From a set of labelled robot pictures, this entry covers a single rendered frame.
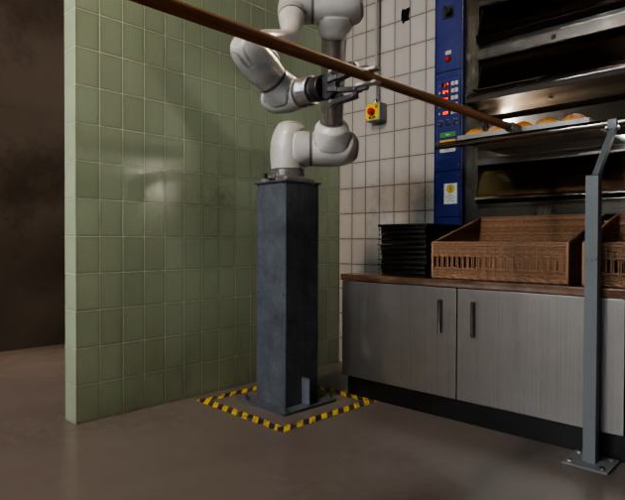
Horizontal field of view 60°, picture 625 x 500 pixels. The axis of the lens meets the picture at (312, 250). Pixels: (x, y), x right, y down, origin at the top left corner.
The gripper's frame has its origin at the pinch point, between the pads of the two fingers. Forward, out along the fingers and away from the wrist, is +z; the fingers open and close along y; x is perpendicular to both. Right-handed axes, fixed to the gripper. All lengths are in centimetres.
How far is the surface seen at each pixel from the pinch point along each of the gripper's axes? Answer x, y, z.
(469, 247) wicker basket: -80, 48, -9
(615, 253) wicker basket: -80, 49, 43
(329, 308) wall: -123, 87, -120
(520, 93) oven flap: -116, -19, -5
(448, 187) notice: -128, 19, -45
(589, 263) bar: -70, 53, 38
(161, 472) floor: 30, 120, -57
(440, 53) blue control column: -128, -50, -51
